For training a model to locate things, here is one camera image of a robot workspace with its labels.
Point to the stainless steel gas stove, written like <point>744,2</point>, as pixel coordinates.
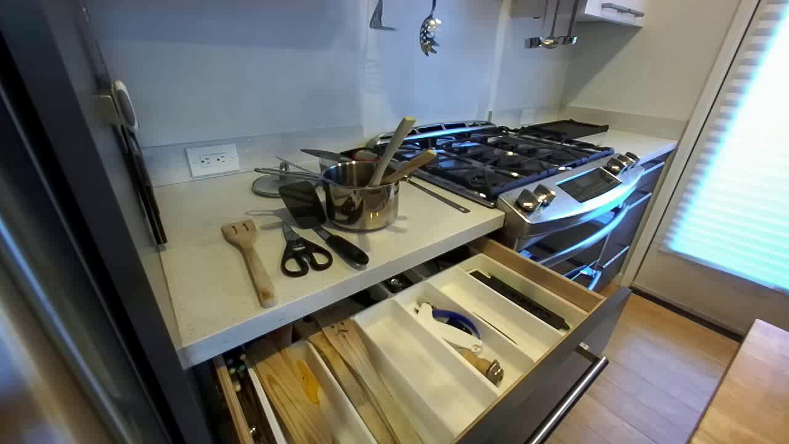
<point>573,193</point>

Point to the long metal rod on counter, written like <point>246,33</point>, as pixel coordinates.
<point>437,195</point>

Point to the black spatula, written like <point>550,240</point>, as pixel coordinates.
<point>309,213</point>

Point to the wooden spoon in pot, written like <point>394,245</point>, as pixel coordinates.
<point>390,148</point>

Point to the white and blue drawer utensil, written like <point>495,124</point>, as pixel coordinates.
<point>463,336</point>

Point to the black knife in drawer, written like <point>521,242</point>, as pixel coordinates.
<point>521,300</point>

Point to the glass pot lid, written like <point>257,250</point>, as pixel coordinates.
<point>273,179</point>

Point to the open wooden cutlery drawer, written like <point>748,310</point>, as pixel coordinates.
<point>370,374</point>

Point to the wooden slotted spatula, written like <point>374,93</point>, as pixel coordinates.
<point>242,238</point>

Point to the black handled scissors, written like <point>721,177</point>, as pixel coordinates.
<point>299,256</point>

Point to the white wall power outlet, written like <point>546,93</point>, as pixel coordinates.
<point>213,158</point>

